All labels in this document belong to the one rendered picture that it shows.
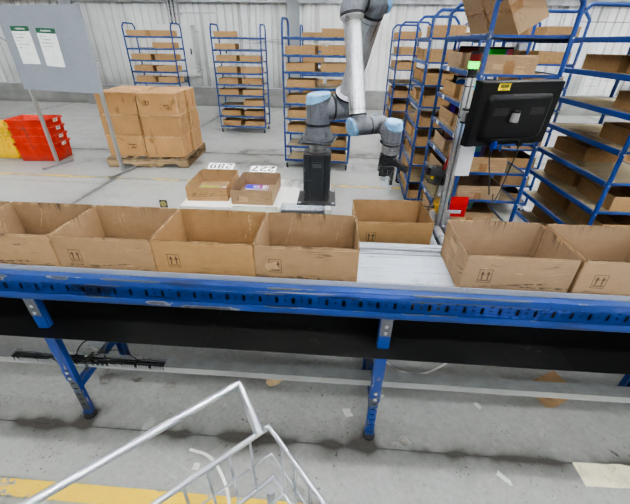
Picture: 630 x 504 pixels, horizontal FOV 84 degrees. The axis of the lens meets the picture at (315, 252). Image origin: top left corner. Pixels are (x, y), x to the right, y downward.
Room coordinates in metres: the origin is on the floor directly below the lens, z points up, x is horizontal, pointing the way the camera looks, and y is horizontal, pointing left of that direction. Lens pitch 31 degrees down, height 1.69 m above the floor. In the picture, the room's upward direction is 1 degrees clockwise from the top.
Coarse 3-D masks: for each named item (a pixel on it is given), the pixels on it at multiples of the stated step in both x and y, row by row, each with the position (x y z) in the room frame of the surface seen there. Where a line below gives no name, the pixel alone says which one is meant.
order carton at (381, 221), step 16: (352, 208) 1.84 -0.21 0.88; (368, 208) 1.87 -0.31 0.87; (384, 208) 1.87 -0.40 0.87; (400, 208) 1.86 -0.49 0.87; (416, 208) 1.86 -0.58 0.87; (368, 224) 1.58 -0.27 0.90; (384, 224) 1.58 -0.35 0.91; (400, 224) 1.58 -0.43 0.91; (416, 224) 1.58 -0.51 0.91; (432, 224) 1.58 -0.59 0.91; (368, 240) 1.58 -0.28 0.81; (384, 240) 1.58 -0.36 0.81; (400, 240) 1.58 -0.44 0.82; (416, 240) 1.58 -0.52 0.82
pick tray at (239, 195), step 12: (240, 180) 2.43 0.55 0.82; (252, 180) 2.54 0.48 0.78; (264, 180) 2.53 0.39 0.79; (276, 180) 2.53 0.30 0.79; (240, 192) 2.16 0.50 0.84; (252, 192) 2.15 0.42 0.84; (264, 192) 2.15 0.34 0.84; (276, 192) 2.30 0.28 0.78; (252, 204) 2.16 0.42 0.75; (264, 204) 2.15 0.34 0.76
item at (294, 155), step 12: (288, 24) 5.77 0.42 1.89; (288, 36) 5.33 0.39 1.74; (288, 60) 5.78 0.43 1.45; (288, 72) 5.33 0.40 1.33; (300, 72) 5.31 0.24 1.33; (312, 72) 5.29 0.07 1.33; (324, 72) 5.27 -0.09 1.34; (336, 72) 5.25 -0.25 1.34; (336, 120) 5.25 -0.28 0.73; (288, 132) 5.33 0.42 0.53; (300, 132) 5.31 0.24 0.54; (288, 144) 5.41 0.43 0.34; (300, 144) 5.42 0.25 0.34; (348, 144) 5.22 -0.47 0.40; (288, 156) 5.46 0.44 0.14; (300, 156) 5.47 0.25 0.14; (348, 156) 5.23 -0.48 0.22
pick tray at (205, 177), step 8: (200, 176) 2.53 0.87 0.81; (208, 176) 2.59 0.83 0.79; (216, 176) 2.59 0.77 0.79; (224, 176) 2.59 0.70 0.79; (232, 176) 2.58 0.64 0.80; (192, 184) 2.35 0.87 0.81; (200, 184) 2.50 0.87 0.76; (208, 184) 2.50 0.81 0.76; (216, 184) 2.50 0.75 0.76; (224, 184) 2.51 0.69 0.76; (232, 184) 2.36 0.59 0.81; (192, 192) 2.21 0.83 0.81; (200, 192) 2.21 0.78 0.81; (208, 192) 2.21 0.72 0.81; (216, 192) 2.21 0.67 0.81; (224, 192) 2.21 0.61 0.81; (192, 200) 2.21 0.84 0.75; (200, 200) 2.21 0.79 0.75; (208, 200) 2.21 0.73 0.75; (216, 200) 2.21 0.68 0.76; (224, 200) 2.21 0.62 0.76
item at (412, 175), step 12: (432, 24) 3.79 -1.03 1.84; (420, 60) 4.16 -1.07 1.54; (420, 84) 3.93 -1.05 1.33; (408, 96) 4.68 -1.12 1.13; (420, 96) 3.79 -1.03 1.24; (420, 108) 3.79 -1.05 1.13; (432, 108) 3.80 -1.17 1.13; (408, 156) 4.13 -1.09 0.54; (396, 180) 4.72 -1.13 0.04; (408, 180) 3.78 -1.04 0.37
